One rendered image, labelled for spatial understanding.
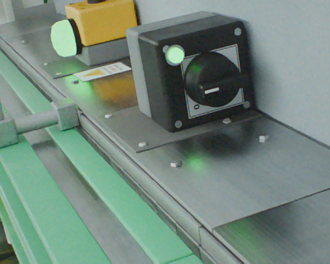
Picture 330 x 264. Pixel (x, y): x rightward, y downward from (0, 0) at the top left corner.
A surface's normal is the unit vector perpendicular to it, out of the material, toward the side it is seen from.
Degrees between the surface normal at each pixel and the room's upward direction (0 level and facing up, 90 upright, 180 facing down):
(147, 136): 90
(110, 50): 90
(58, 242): 90
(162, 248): 90
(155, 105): 0
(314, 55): 0
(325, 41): 0
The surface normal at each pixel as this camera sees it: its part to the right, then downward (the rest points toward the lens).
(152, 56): -0.92, 0.26
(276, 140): -0.15, -0.93
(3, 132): 0.36, 0.27
